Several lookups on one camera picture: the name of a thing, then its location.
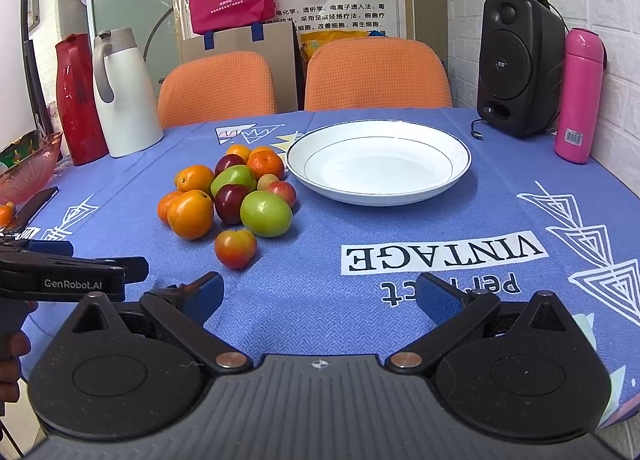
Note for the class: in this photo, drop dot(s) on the small mandarin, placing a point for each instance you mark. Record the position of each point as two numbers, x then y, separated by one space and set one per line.
164 204

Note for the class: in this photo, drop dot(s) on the pink red small apple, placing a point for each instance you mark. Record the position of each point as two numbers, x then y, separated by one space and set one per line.
284 190

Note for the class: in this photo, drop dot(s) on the small red-yellow plum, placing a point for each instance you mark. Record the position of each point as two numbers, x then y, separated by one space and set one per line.
235 249

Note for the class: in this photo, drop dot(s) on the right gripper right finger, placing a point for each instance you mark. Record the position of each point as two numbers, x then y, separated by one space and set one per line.
458 317

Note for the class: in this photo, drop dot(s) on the red thermos jug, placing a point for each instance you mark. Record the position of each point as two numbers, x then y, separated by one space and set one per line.
75 100

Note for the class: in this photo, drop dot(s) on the orange chair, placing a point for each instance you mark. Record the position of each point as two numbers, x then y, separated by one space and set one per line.
217 88
375 72

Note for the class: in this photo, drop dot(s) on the dark red plum front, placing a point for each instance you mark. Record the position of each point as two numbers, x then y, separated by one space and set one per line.
228 203

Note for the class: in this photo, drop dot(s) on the white thermos jug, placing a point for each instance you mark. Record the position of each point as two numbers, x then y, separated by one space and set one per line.
124 94

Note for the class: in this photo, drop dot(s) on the dark red plum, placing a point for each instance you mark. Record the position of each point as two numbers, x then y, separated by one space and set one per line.
227 162
228 203

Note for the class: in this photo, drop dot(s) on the small orange rear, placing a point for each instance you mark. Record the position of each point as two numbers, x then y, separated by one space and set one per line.
239 150

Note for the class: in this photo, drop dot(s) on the oblong green fruit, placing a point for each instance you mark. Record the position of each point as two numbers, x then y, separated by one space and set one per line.
234 175

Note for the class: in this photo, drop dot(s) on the small tan longan fruit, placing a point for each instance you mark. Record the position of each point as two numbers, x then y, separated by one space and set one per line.
266 180

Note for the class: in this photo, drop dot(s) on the yellow snack bag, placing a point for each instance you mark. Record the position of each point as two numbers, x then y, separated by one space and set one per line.
311 42

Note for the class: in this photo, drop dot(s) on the left orange chair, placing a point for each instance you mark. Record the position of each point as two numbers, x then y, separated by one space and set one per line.
217 88

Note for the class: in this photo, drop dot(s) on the round green apple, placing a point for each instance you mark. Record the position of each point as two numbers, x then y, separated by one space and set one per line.
266 214

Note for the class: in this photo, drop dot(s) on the small orange at edge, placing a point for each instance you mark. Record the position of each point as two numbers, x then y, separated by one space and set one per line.
7 212

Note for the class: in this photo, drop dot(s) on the person's left hand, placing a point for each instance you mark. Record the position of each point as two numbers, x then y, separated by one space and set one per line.
14 345

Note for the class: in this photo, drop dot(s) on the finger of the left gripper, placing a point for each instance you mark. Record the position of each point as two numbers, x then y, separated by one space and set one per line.
136 268
55 247

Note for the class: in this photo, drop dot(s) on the white round plate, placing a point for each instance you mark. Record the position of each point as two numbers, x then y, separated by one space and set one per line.
378 163

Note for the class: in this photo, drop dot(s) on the dark monitor frame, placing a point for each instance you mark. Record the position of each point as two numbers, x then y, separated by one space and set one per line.
22 106

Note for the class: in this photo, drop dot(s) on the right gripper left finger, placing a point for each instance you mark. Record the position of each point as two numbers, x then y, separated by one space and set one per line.
178 315

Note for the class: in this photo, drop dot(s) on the pink thermos bottle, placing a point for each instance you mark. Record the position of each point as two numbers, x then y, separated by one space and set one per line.
584 65

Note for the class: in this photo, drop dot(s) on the bumpy mandarin orange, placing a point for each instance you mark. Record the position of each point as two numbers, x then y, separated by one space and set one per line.
263 161

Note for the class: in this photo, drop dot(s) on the black speaker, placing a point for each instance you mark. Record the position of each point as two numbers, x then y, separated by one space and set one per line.
521 65

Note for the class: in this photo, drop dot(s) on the right orange chair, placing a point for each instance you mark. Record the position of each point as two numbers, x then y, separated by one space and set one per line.
375 72

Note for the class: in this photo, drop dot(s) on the blue patterned tablecloth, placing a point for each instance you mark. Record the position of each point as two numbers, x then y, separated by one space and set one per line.
341 280

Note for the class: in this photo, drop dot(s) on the large orange front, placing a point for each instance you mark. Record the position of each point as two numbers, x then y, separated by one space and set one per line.
191 214

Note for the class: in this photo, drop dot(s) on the pink glass bowl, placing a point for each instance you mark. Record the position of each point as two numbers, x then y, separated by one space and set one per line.
26 178

